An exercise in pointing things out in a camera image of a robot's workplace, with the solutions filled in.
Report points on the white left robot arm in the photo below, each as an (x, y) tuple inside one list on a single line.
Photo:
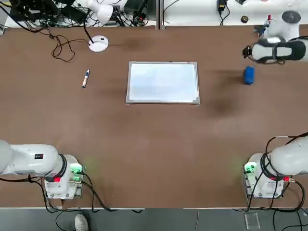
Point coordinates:
[(29, 161)]

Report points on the black desktop device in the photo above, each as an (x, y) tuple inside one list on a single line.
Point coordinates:
[(16, 14)]

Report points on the black electronic box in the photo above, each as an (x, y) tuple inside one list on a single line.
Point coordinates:
[(73, 13)]

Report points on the white desk lamp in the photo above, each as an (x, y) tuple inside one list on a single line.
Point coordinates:
[(98, 43)]

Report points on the person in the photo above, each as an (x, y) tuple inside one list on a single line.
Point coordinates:
[(81, 222)]

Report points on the clear plastic pen cup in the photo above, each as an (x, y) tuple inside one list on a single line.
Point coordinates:
[(263, 29)]

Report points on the aluminium frame rail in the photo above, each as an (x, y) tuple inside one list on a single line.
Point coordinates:
[(160, 14)]

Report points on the metal floor plate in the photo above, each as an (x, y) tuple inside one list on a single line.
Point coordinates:
[(252, 221)]

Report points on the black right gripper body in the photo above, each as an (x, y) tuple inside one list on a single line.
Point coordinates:
[(247, 51)]

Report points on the black yellow-labelled power adapter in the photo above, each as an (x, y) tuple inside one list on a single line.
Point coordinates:
[(221, 5)]

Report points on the red marker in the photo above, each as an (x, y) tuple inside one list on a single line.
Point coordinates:
[(269, 18)]

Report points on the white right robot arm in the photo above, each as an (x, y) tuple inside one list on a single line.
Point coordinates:
[(288, 156)]

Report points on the silver framed whiteboard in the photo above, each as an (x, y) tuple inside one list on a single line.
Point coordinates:
[(162, 83)]

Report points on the blue whiteboard eraser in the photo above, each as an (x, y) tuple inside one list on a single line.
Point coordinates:
[(249, 75)]

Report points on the white blue whiteboard marker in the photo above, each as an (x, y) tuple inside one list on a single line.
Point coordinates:
[(85, 79)]

